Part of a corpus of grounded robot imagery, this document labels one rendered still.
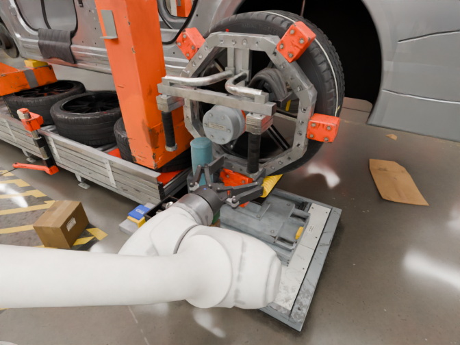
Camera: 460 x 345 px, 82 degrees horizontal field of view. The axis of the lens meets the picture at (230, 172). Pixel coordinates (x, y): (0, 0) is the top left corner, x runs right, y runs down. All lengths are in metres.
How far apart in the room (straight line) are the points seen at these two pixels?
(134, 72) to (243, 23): 0.46
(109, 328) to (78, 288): 1.14
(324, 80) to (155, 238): 0.74
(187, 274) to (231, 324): 1.03
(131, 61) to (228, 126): 0.48
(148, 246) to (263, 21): 0.80
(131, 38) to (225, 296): 0.96
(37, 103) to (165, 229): 2.40
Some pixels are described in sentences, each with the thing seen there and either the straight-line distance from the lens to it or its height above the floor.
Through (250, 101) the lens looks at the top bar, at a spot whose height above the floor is 0.98.
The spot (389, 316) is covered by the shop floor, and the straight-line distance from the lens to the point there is 1.57.
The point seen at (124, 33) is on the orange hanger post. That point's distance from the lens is 1.15.
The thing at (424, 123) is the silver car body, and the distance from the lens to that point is 1.34.
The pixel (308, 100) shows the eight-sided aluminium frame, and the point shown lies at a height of 0.95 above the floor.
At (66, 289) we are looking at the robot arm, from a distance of 0.33.
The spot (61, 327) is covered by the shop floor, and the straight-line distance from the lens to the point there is 1.56.
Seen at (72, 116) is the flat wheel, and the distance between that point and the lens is 2.24.
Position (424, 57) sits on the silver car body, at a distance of 1.28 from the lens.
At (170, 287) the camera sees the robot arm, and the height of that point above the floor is 0.95.
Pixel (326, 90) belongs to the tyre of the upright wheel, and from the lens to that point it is 0.98.
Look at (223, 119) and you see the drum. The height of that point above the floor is 0.89.
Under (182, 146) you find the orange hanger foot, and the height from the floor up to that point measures 0.56.
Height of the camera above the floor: 1.23
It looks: 34 degrees down
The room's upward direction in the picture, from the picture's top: straight up
